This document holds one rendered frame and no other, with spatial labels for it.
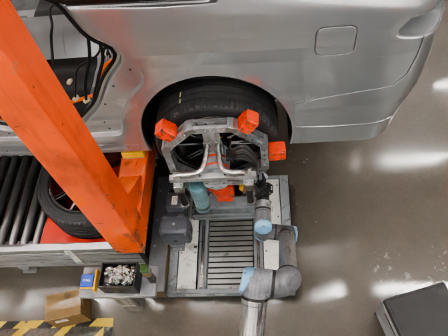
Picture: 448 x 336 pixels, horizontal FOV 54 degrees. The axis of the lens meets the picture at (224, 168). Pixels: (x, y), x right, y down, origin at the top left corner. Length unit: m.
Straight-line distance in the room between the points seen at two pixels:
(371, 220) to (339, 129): 0.91
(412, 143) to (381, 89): 1.35
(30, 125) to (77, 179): 0.35
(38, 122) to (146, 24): 0.61
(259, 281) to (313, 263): 1.09
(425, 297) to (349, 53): 1.36
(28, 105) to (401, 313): 2.01
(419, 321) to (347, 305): 0.48
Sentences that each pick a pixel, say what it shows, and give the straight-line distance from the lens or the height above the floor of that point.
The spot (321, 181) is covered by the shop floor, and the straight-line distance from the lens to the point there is 3.21.
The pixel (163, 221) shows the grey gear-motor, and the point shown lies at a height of 0.40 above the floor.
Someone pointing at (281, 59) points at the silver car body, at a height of 1.39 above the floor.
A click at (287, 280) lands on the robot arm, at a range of 1.92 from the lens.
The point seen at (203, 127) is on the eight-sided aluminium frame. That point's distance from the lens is 2.10.
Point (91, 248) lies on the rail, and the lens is 2.78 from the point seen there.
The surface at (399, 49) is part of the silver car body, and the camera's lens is 2.04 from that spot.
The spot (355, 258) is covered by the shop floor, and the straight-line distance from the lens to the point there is 2.99.
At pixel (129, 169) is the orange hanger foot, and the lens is 2.60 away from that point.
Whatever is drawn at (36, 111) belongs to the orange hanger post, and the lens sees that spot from 1.54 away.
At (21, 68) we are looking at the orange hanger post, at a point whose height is 1.90.
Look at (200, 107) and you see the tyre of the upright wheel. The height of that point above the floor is 1.17.
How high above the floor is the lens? 2.76
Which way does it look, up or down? 57 degrees down
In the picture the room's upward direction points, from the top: 12 degrees counter-clockwise
